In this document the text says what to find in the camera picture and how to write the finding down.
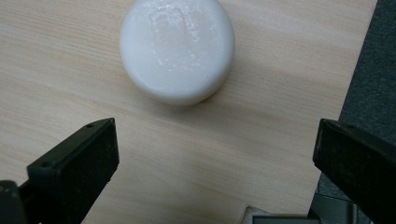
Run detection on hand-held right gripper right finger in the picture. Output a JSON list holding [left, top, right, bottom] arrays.
[[312, 118, 396, 224]]

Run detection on round white soap bar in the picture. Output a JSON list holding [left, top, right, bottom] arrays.
[[119, 0, 236, 106]]

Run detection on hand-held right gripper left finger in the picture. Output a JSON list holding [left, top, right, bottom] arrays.
[[18, 117, 120, 224]]

